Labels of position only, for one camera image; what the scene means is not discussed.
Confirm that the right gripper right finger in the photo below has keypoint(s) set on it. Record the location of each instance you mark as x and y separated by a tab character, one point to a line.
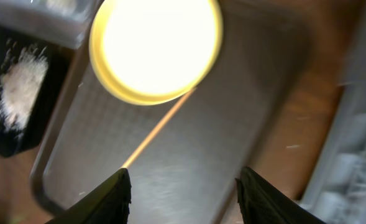
260	202

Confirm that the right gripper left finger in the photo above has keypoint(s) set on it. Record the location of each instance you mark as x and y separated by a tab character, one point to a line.
107	203

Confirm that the wooden chopstick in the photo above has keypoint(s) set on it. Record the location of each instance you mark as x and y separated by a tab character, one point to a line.
158	127

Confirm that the pile of rice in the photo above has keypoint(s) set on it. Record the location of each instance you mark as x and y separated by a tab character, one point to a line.
20	82

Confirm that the yellow round plate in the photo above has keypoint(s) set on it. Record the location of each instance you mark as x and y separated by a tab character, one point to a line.
151	52

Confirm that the grey plastic dishwasher rack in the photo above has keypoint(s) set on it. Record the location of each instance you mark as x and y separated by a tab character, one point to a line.
336	192

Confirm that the dark brown serving tray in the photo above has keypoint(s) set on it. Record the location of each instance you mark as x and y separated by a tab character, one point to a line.
186	172

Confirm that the clear plastic bin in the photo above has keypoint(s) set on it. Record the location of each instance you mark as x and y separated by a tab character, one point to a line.
63	23

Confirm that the black plastic tray bin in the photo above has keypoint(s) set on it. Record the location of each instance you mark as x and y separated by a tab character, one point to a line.
59	58

